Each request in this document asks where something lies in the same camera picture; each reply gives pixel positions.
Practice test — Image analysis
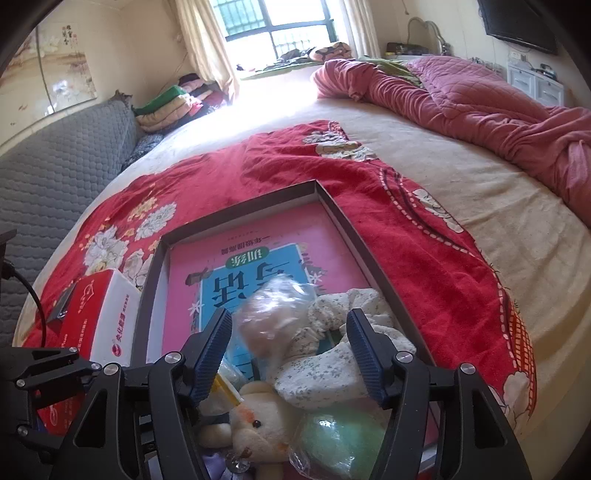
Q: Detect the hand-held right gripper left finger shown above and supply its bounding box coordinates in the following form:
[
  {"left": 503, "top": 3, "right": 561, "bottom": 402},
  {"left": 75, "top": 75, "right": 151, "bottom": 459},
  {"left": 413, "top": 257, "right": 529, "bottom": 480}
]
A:
[{"left": 60, "top": 308, "right": 233, "bottom": 480}]

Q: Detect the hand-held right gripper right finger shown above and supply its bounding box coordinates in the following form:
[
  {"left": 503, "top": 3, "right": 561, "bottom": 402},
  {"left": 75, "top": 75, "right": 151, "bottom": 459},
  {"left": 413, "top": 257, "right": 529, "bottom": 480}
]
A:
[{"left": 346, "top": 308, "right": 532, "bottom": 480}]

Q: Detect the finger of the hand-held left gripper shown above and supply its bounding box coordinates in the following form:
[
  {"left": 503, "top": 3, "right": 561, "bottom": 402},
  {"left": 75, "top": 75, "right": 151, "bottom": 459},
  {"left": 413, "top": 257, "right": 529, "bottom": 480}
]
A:
[
  {"left": 9, "top": 418, "right": 70, "bottom": 462},
  {"left": 0, "top": 347, "right": 105, "bottom": 416}
]

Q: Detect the floral fabric scrunchie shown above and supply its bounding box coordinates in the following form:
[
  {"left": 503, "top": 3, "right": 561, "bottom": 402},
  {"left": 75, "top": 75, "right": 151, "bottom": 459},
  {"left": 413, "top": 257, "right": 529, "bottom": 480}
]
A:
[{"left": 272, "top": 288, "right": 416, "bottom": 411}]

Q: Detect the clear plastic bag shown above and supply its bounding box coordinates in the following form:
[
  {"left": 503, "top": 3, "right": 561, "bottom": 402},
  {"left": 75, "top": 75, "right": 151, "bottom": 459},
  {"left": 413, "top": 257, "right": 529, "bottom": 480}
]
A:
[{"left": 233, "top": 277, "right": 319, "bottom": 365}]

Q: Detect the cream teddy bear plush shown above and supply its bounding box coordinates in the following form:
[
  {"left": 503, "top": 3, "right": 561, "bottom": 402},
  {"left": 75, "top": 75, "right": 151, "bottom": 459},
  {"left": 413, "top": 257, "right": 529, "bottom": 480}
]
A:
[{"left": 198, "top": 381, "right": 305, "bottom": 480}]

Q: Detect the green plush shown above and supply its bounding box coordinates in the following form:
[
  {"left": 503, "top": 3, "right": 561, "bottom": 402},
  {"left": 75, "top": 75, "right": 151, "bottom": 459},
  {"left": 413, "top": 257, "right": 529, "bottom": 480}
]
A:
[{"left": 288, "top": 411, "right": 386, "bottom": 480}]

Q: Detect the dark shallow cardboard box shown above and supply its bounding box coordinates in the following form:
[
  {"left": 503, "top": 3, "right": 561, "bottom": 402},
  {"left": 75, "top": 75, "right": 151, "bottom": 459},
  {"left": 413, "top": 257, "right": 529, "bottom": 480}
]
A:
[{"left": 131, "top": 180, "right": 437, "bottom": 480}]

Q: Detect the yellow item in clear bag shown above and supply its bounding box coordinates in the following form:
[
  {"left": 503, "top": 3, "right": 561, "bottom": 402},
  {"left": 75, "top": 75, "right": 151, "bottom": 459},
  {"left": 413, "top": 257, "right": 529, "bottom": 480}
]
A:
[{"left": 203, "top": 360, "right": 245, "bottom": 411}]

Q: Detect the black glossy box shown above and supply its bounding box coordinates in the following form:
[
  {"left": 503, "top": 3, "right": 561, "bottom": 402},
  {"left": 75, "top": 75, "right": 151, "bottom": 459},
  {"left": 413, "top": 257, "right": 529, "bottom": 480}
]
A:
[{"left": 54, "top": 282, "right": 78, "bottom": 324}]

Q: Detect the red tissue pack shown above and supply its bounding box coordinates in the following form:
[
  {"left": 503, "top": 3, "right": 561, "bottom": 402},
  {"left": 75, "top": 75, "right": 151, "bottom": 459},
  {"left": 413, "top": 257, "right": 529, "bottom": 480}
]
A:
[{"left": 37, "top": 269, "right": 141, "bottom": 437}]

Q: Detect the pink and blue book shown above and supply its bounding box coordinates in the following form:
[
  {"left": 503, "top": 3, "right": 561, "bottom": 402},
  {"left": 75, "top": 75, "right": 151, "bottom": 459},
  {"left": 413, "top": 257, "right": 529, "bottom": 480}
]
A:
[{"left": 161, "top": 200, "right": 375, "bottom": 370}]

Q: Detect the bed with cream sheet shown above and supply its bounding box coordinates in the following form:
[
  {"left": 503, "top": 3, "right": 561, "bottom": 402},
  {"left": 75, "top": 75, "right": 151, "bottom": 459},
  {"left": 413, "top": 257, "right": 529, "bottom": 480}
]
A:
[{"left": 11, "top": 78, "right": 591, "bottom": 480}]

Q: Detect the grey quilted headboard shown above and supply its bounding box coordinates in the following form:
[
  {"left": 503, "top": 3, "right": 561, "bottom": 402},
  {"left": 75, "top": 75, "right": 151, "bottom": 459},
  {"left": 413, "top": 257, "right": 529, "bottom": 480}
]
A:
[{"left": 0, "top": 99, "right": 139, "bottom": 337}]

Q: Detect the red floral blanket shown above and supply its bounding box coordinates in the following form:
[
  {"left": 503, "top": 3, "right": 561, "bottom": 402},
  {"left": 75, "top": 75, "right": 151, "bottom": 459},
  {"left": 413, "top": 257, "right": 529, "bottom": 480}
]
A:
[{"left": 34, "top": 120, "right": 539, "bottom": 480}]

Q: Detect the dark patterned cloth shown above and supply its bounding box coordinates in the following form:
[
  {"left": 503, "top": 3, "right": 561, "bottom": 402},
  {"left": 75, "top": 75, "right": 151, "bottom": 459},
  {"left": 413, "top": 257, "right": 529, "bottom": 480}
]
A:
[{"left": 121, "top": 133, "right": 164, "bottom": 171}]

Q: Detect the stack of folded clothes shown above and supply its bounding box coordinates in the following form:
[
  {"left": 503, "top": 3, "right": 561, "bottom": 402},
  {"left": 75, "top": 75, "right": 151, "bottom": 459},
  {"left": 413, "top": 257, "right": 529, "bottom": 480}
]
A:
[{"left": 131, "top": 73, "right": 227, "bottom": 132}]

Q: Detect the pink quilt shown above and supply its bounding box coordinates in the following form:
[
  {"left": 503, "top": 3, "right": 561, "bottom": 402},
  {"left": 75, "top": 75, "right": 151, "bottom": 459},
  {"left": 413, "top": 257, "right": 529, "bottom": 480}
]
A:
[{"left": 311, "top": 56, "right": 591, "bottom": 215}]

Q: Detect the green cloth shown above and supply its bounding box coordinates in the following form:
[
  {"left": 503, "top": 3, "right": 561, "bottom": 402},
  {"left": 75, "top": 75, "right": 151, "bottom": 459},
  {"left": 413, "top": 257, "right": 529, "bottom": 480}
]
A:
[{"left": 358, "top": 56, "right": 423, "bottom": 86}]

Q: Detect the green sill mat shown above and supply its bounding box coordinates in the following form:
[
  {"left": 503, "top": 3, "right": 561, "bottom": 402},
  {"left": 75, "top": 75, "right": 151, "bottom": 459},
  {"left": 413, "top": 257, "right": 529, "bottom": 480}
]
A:
[{"left": 240, "top": 60, "right": 319, "bottom": 80}]

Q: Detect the folded floral blanket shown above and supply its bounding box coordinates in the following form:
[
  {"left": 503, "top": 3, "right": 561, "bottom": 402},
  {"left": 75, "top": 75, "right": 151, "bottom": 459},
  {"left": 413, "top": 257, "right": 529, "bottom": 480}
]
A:
[{"left": 308, "top": 41, "right": 351, "bottom": 62}]

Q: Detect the dark clothes pile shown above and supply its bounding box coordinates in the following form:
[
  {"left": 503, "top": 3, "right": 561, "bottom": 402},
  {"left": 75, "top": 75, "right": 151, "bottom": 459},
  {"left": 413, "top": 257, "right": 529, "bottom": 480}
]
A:
[{"left": 277, "top": 46, "right": 315, "bottom": 63}]

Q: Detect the cream curtain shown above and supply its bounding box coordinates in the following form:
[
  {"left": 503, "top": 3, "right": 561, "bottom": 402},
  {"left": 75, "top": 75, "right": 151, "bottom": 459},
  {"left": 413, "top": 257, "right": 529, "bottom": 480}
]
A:
[
  {"left": 173, "top": 0, "right": 241, "bottom": 104},
  {"left": 344, "top": 0, "right": 389, "bottom": 58}
]

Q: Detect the cluttered dresser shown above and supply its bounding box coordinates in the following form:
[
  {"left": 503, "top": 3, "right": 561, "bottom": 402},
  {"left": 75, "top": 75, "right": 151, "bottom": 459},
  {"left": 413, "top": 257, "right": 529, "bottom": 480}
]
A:
[{"left": 385, "top": 41, "right": 451, "bottom": 58}]

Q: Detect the white drawer cabinet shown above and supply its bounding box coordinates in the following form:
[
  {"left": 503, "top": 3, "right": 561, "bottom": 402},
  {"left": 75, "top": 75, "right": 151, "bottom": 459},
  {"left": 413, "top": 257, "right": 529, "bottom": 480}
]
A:
[{"left": 507, "top": 60, "right": 565, "bottom": 108}]

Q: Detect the white framed mirror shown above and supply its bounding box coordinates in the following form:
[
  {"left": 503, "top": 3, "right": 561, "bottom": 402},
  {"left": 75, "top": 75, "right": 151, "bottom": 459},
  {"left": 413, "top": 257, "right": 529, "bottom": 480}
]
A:
[{"left": 406, "top": 16, "right": 451, "bottom": 56}]

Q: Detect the black television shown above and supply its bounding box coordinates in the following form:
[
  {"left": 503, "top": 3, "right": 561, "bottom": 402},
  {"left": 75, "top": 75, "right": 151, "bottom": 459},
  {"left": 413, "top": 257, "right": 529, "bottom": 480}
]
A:
[{"left": 478, "top": 0, "right": 557, "bottom": 55}]

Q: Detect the black cable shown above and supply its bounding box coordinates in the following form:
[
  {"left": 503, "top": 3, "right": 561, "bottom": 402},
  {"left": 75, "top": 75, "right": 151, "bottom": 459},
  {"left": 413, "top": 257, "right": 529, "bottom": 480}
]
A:
[{"left": 0, "top": 258, "right": 47, "bottom": 347}]

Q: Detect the wall picture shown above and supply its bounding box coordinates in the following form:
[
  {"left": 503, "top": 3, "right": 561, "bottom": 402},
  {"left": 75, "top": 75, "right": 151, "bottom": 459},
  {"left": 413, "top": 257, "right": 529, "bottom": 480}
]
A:
[{"left": 0, "top": 21, "right": 98, "bottom": 144}]

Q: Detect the window with dark frame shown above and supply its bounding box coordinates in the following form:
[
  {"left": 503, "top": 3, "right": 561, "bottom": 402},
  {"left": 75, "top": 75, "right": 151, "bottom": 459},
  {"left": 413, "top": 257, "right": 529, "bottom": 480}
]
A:
[{"left": 210, "top": 0, "right": 352, "bottom": 70}]

